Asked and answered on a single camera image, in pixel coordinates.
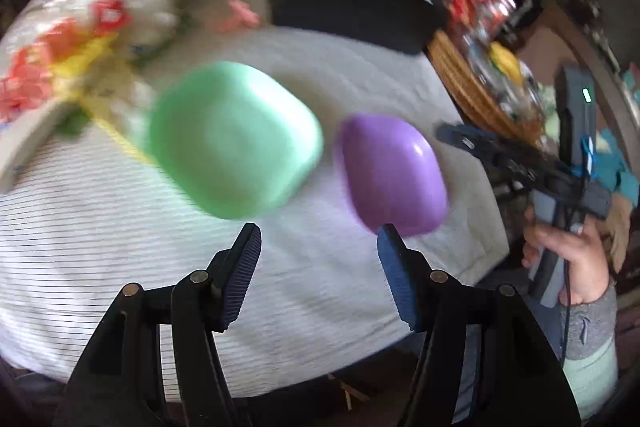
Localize yellow banana bunch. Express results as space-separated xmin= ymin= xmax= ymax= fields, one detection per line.
xmin=488 ymin=41 xmax=524 ymax=86

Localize purple plastic bowl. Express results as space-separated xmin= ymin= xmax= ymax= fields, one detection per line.
xmin=335 ymin=113 xmax=449 ymax=239

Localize white instruction card box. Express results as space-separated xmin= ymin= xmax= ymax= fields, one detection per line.
xmin=0 ymin=100 xmax=74 ymax=194

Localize person right hand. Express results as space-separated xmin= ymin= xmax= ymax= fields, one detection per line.
xmin=522 ymin=206 xmax=610 ymax=306

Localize grey green sleeve forearm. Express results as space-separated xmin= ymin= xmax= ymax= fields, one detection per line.
xmin=560 ymin=281 xmax=618 ymax=421

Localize woven wicker basket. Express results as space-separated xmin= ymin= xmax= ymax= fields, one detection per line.
xmin=427 ymin=30 xmax=542 ymax=146

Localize pink flower clip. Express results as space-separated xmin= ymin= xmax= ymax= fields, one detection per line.
xmin=216 ymin=0 xmax=262 ymax=32

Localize green plastic bowl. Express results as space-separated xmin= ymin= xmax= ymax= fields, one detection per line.
xmin=146 ymin=62 xmax=324 ymax=220

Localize clear plastic gloves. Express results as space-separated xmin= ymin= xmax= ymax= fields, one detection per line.
xmin=122 ymin=0 xmax=183 ymax=56

